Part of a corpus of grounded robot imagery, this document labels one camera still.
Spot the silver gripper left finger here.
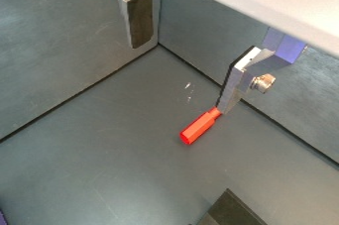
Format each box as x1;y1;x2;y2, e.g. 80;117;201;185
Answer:
120;0;153;49

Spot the red peg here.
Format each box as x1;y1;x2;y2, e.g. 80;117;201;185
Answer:
180;107;221;145

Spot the black angled holder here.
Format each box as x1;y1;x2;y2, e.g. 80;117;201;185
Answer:
196;189;266;225

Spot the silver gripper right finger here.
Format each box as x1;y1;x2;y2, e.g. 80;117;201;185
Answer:
216;28;305;114

